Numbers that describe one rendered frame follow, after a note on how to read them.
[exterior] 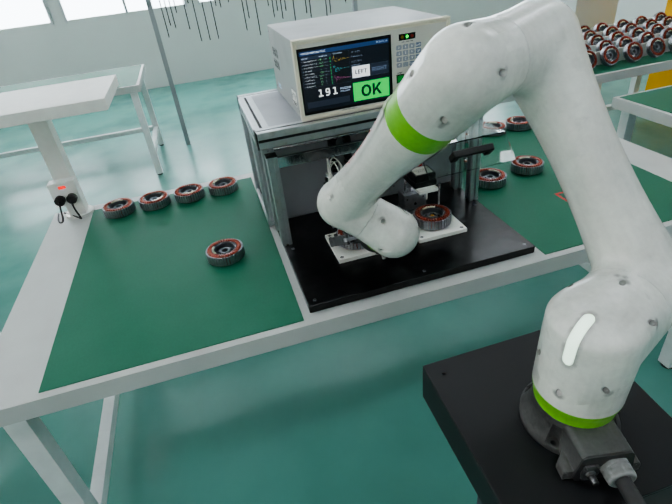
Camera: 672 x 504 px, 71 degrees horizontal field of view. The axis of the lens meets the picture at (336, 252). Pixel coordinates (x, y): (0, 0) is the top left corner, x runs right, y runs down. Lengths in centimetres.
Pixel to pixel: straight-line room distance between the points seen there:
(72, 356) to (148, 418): 88
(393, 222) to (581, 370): 46
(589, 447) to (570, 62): 54
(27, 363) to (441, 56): 115
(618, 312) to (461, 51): 39
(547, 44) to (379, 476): 142
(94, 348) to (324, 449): 91
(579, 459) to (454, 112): 51
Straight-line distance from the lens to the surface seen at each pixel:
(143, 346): 126
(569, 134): 78
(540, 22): 76
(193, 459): 195
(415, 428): 188
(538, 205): 165
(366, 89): 137
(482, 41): 65
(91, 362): 128
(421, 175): 143
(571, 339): 70
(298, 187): 154
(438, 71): 64
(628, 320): 72
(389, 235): 98
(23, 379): 134
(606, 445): 82
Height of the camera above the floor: 152
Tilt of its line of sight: 33 degrees down
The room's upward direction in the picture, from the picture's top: 7 degrees counter-clockwise
